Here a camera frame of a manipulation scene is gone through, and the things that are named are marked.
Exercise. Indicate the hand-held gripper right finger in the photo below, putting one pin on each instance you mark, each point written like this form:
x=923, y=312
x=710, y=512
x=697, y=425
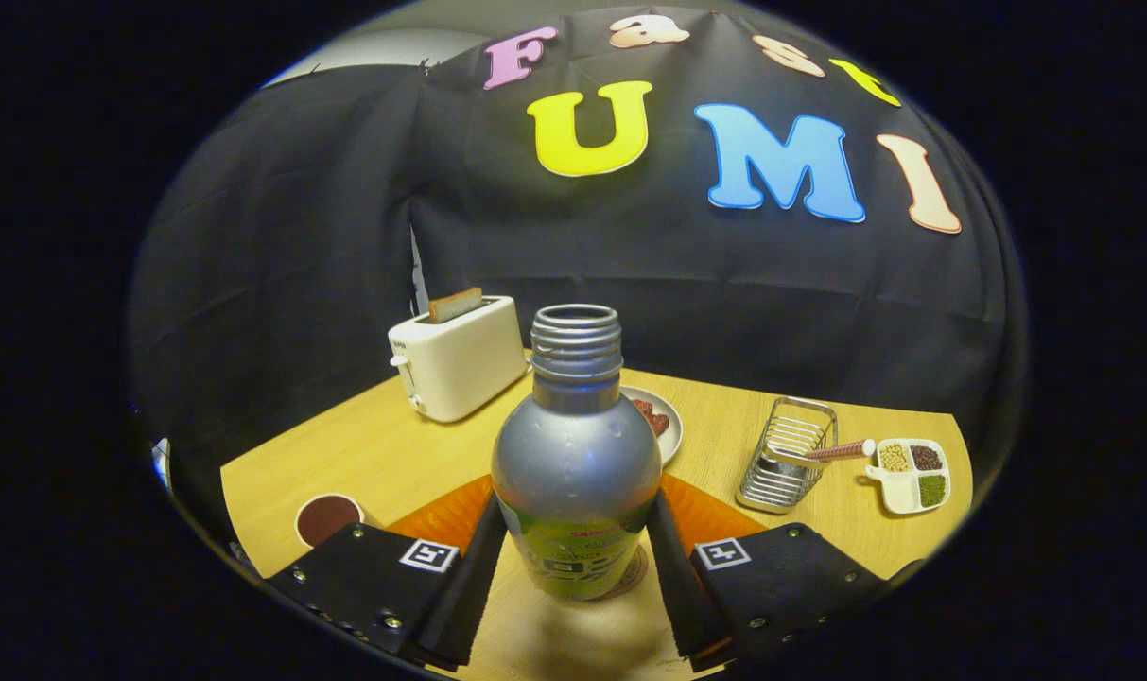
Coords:
x=679, y=586

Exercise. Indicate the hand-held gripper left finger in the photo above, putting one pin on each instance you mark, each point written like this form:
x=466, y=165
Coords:
x=460, y=605

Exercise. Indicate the round brown coaster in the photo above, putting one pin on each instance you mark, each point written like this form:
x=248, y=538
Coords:
x=633, y=572

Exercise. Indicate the silver bottle with green label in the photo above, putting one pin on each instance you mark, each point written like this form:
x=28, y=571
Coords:
x=576, y=454

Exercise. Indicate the wooden table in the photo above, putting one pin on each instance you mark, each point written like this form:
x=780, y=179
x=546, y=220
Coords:
x=412, y=463

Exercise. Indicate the white round plate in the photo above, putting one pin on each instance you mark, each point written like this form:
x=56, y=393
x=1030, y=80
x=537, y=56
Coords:
x=669, y=421

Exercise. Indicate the reddish brown food pieces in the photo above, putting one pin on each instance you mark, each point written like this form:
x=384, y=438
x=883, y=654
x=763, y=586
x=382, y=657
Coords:
x=651, y=416

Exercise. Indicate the cream toaster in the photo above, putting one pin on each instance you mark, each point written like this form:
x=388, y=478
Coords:
x=460, y=364

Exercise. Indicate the white divided dish with beans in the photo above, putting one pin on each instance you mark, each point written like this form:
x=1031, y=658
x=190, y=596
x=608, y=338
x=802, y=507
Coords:
x=909, y=473

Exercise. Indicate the toast slice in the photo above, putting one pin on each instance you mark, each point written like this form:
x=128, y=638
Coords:
x=455, y=305

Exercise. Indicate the black backdrop cloth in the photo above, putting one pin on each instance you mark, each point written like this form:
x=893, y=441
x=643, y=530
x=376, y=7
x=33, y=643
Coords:
x=299, y=236

